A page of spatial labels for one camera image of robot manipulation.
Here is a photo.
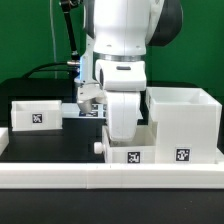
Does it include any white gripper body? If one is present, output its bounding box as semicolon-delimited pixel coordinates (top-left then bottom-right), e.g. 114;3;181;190
106;91;140;142

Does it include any white drawer box front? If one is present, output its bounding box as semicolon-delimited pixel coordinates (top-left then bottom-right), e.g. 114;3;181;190
94;125;156;164

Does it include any white drawer box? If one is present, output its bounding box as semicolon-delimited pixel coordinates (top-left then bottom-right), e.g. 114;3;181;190
11;100;62;131
94;125;156;164

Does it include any white drawer cabinet frame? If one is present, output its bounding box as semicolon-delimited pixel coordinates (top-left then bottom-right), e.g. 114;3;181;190
146;87;222;164

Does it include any white marker sheet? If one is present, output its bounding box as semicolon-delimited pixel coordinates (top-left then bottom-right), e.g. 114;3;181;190
61;102;144;120

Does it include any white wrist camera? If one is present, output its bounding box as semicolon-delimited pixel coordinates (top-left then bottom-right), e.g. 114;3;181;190
95;59;146;92

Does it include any black cable at base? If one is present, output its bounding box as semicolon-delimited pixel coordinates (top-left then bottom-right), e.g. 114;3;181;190
22;61;81;80

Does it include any grey hanging cable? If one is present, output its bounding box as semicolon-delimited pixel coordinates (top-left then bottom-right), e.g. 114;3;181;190
49;0;58;80

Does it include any white left border wall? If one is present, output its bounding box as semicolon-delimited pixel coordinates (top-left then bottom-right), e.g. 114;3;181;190
0;128;9;155

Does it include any white border wall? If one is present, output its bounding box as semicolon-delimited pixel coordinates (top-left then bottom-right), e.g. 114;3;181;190
0;163;224;189
0;128;9;155

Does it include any white front border wall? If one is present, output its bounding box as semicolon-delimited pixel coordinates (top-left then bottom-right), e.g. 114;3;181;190
0;163;224;189

